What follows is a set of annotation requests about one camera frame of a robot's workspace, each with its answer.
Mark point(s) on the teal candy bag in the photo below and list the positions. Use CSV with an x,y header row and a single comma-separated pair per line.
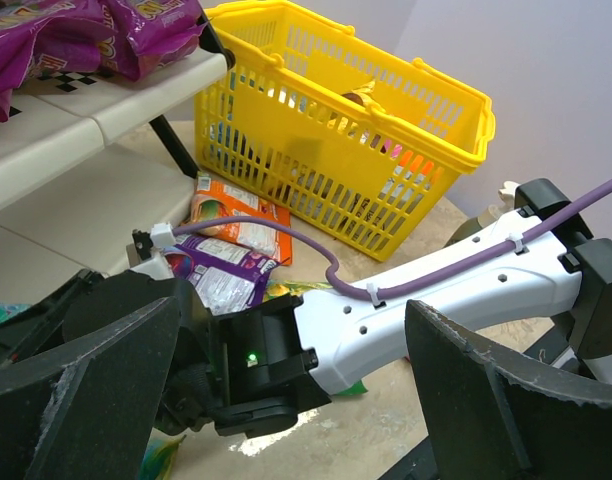
x,y
8,311

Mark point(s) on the green lime candy bag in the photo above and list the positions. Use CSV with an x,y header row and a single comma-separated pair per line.
x,y
159,458

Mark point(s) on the purple candy bag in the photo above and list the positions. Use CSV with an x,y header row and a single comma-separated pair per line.
x,y
228,278

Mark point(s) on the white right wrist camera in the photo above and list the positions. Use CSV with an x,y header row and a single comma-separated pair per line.
x,y
145,258

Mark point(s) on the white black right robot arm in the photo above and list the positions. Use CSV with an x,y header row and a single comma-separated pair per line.
x,y
292,354

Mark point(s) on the magenta grape candy bag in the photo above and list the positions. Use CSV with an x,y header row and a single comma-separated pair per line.
x,y
148,35

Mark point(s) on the clear pump soap bottle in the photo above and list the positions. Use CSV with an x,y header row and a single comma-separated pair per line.
x,y
487,217

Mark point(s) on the yellow plastic shopping basket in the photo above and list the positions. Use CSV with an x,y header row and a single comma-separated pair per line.
x,y
346,136

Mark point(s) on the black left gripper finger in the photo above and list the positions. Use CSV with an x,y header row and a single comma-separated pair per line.
x,y
495,413

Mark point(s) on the cream black tiered shelf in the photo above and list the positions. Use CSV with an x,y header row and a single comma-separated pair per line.
x,y
86,159

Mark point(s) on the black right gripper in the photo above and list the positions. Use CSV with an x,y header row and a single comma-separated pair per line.
x,y
88,370

